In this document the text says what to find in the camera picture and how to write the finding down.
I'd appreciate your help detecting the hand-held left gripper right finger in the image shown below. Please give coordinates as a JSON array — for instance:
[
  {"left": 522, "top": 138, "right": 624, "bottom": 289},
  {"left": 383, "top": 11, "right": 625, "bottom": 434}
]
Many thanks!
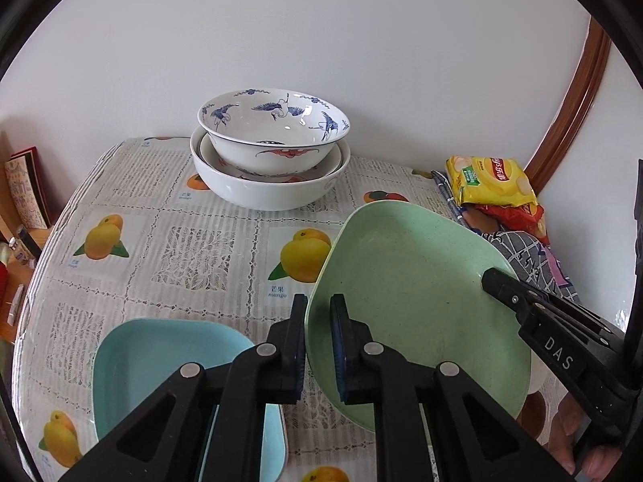
[{"left": 329, "top": 294, "right": 578, "bottom": 482}]

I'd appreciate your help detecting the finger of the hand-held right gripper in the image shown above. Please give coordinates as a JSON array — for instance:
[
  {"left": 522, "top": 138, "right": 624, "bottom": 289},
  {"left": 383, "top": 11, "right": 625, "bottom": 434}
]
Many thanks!
[{"left": 481, "top": 268, "right": 625, "bottom": 343}]

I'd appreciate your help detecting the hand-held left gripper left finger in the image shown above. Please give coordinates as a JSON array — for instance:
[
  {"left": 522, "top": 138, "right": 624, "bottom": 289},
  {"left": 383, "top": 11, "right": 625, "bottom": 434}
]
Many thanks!
[{"left": 57, "top": 294, "right": 308, "bottom": 482}]

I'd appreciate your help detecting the green plate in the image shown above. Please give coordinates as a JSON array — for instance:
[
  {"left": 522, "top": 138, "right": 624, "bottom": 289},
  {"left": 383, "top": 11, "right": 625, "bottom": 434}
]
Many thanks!
[{"left": 305, "top": 200, "right": 532, "bottom": 433}]

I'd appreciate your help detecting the person's right hand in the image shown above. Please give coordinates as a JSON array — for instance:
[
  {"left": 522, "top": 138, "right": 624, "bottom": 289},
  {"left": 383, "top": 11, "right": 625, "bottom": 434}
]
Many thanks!
[{"left": 547, "top": 392, "right": 626, "bottom": 482}]

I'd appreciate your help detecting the grey checked cloth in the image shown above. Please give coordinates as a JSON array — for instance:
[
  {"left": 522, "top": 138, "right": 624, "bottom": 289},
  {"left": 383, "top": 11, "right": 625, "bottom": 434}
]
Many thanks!
[{"left": 485, "top": 230, "right": 584, "bottom": 307}]

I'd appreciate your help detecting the red snack packet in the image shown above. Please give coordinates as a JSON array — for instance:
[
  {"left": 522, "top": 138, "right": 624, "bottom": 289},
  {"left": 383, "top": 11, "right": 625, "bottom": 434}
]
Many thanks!
[{"left": 469, "top": 202, "right": 549, "bottom": 247}]

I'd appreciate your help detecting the yellow snack packet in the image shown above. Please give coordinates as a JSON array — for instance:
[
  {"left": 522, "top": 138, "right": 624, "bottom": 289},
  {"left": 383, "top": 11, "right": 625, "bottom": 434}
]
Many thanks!
[{"left": 446, "top": 155, "right": 539, "bottom": 208}]

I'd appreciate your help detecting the light blue plate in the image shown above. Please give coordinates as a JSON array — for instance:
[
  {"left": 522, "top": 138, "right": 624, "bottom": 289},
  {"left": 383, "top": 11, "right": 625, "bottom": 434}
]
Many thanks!
[{"left": 92, "top": 318, "right": 288, "bottom": 482}]

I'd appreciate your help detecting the fruit print lace tablecloth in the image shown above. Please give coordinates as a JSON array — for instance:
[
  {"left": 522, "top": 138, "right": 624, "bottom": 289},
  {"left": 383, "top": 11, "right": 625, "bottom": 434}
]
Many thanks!
[{"left": 10, "top": 137, "right": 584, "bottom": 482}]

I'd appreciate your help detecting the large plain white bowl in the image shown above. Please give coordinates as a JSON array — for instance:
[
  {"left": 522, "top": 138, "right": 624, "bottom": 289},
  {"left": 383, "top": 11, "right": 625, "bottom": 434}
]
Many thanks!
[{"left": 189, "top": 128, "right": 351, "bottom": 210}]

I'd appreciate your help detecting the white bowl with red pattern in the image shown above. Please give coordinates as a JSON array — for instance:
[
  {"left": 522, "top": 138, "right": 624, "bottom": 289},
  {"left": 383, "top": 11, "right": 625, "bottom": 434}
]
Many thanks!
[{"left": 199, "top": 131, "right": 343, "bottom": 182}]

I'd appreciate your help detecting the white bowl with blue cranes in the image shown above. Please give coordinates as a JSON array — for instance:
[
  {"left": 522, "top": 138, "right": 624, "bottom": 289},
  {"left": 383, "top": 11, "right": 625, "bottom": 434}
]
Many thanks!
[{"left": 197, "top": 89, "right": 351, "bottom": 176}]

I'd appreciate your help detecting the white comb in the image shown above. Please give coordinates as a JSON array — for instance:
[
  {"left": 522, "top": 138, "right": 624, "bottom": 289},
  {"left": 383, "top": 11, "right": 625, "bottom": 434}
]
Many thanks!
[{"left": 7, "top": 284, "right": 26, "bottom": 325}]

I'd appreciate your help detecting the wooden side table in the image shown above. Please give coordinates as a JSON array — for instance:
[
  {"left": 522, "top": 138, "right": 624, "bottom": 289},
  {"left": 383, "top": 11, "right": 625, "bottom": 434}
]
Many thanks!
[{"left": 0, "top": 221, "right": 51, "bottom": 352}]

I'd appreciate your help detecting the black cylinder bottle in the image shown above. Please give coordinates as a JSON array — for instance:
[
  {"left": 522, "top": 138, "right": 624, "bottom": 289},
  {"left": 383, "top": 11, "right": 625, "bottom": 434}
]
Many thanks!
[{"left": 16, "top": 226, "right": 42, "bottom": 260}]

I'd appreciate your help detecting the kraft doodle book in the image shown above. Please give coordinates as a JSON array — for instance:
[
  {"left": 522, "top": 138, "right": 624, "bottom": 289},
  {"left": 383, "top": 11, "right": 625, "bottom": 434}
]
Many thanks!
[{"left": 5, "top": 153, "right": 48, "bottom": 230}]

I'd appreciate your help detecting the red book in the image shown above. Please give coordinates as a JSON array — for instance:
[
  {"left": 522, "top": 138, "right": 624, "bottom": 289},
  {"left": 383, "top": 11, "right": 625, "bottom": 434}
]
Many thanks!
[{"left": 10, "top": 147, "right": 52, "bottom": 224}]

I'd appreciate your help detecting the brown wooden door frame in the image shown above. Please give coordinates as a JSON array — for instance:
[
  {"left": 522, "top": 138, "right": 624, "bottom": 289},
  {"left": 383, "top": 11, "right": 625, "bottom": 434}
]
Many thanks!
[{"left": 522, "top": 16, "right": 611, "bottom": 194}]

